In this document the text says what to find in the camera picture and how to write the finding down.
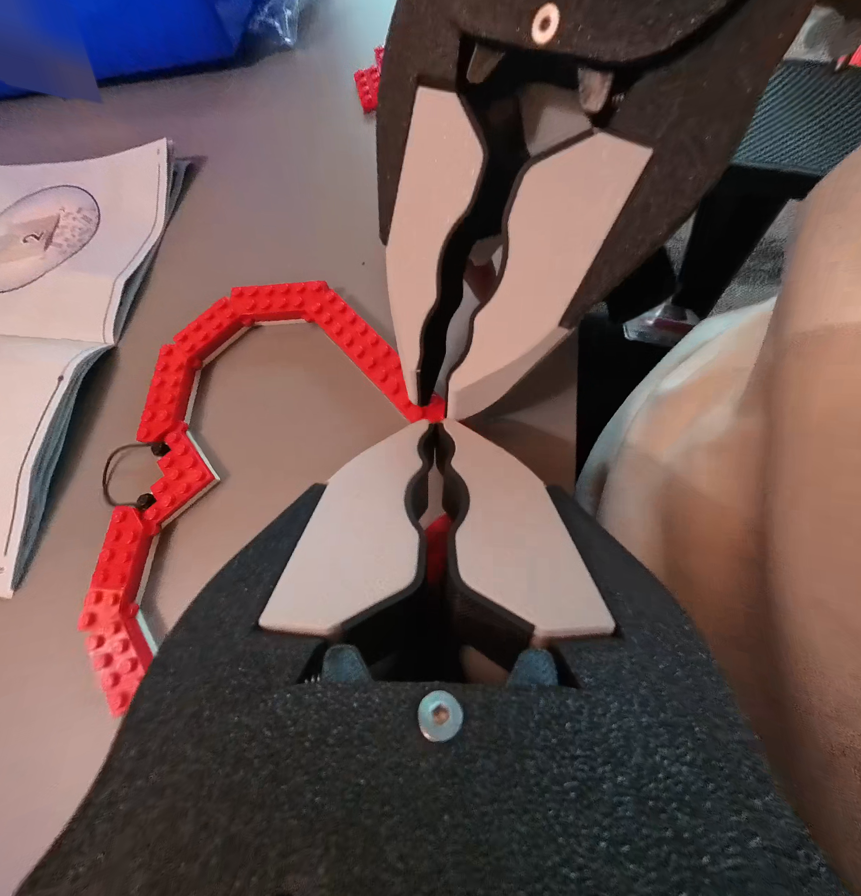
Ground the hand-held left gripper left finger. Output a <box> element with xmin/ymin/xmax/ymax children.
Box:
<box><xmin>259</xmin><ymin>423</ymin><xmax>431</xmax><ymax>638</ymax></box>

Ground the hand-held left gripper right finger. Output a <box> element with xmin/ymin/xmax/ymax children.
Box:
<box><xmin>441</xmin><ymin>423</ymin><xmax>619</xmax><ymax>638</ymax></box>

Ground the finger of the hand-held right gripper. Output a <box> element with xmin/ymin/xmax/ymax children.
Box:
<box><xmin>387</xmin><ymin>87</ymin><xmax>489</xmax><ymax>407</ymax></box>
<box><xmin>444</xmin><ymin>127</ymin><xmax>654</xmax><ymax>421</ymax></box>

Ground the red brick heart frame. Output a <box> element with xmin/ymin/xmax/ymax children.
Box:
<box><xmin>78</xmin><ymin>280</ymin><xmax>451</xmax><ymax>718</ymax></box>

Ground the clear plastic bag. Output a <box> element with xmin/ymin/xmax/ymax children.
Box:
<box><xmin>247</xmin><ymin>0</ymin><xmax>316</xmax><ymax>51</ymax></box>

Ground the person's lap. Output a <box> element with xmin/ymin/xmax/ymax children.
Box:
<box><xmin>576</xmin><ymin>133</ymin><xmax>861</xmax><ymax>896</ymax></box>

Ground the blue plastic bin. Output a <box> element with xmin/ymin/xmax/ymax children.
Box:
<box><xmin>0</xmin><ymin>0</ymin><xmax>258</xmax><ymax>105</ymax></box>

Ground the open instruction booklet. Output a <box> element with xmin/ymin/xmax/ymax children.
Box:
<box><xmin>0</xmin><ymin>138</ymin><xmax>194</xmax><ymax>601</ymax></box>

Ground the black cord loop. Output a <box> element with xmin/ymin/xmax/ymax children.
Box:
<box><xmin>105</xmin><ymin>440</ymin><xmax>169</xmax><ymax>511</ymax></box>

